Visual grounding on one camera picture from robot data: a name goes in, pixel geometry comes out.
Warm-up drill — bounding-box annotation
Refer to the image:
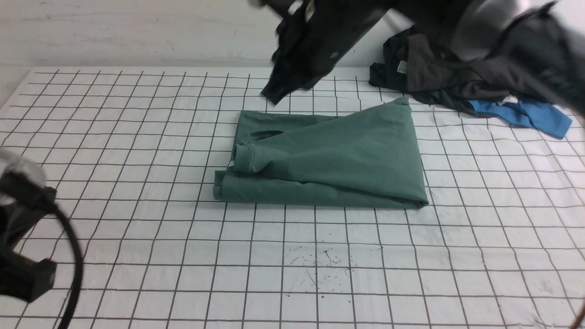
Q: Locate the dark grey garment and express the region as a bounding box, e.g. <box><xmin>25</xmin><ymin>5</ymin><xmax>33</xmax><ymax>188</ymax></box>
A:
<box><xmin>406</xmin><ymin>28</ymin><xmax>555</xmax><ymax>104</ymax></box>

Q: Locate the dark green garment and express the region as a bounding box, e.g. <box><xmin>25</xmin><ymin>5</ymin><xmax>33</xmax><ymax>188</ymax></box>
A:
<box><xmin>368</xmin><ymin>27</ymin><xmax>474</xmax><ymax>115</ymax></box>

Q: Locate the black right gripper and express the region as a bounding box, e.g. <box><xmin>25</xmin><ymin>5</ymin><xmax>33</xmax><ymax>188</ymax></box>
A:
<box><xmin>255</xmin><ymin>0</ymin><xmax>393</xmax><ymax>106</ymax></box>

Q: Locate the blue garment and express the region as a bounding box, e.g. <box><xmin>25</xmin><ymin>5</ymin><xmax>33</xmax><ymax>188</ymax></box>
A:
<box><xmin>467</xmin><ymin>99</ymin><xmax>572</xmax><ymax>139</ymax></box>

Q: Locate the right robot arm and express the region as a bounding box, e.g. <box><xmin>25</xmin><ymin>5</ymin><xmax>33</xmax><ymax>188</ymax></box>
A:
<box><xmin>250</xmin><ymin>0</ymin><xmax>584</xmax><ymax>115</ymax></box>

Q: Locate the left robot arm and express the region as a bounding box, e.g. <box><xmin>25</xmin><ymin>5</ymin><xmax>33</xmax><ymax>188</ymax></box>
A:
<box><xmin>0</xmin><ymin>148</ymin><xmax>57</xmax><ymax>303</ymax></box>

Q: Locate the green long-sleeved shirt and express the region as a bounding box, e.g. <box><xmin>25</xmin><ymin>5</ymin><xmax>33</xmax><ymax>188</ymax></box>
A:
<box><xmin>213</xmin><ymin>98</ymin><xmax>430</xmax><ymax>209</ymax></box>

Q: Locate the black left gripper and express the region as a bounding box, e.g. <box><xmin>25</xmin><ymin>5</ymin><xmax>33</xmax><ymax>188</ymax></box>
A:
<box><xmin>0</xmin><ymin>215</ymin><xmax>57</xmax><ymax>303</ymax></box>

